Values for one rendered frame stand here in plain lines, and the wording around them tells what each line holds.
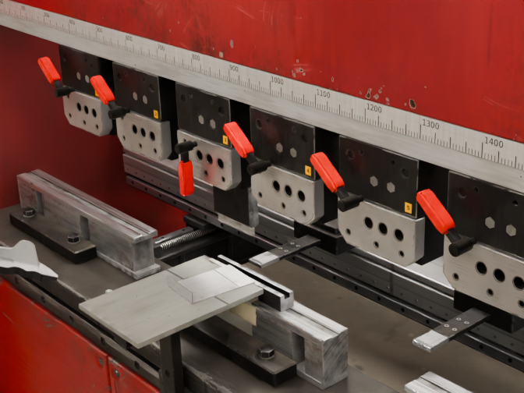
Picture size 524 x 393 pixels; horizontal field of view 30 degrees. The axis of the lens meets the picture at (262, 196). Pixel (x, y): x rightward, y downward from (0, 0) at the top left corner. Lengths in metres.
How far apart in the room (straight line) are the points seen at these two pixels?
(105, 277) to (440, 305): 0.70
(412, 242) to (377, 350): 2.09
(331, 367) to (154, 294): 0.33
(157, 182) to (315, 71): 1.02
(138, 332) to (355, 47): 0.59
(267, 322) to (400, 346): 1.78
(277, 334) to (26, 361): 0.85
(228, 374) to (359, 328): 1.88
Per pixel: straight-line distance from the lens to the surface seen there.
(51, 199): 2.27
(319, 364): 1.64
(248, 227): 1.71
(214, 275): 1.75
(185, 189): 1.69
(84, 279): 2.07
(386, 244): 1.40
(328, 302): 3.72
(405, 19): 1.28
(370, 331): 3.54
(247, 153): 1.53
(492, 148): 1.23
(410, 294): 1.82
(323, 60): 1.40
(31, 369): 2.38
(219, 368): 1.73
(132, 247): 2.02
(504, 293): 1.29
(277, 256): 1.81
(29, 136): 2.45
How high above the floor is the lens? 1.80
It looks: 23 degrees down
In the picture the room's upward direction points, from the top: 2 degrees counter-clockwise
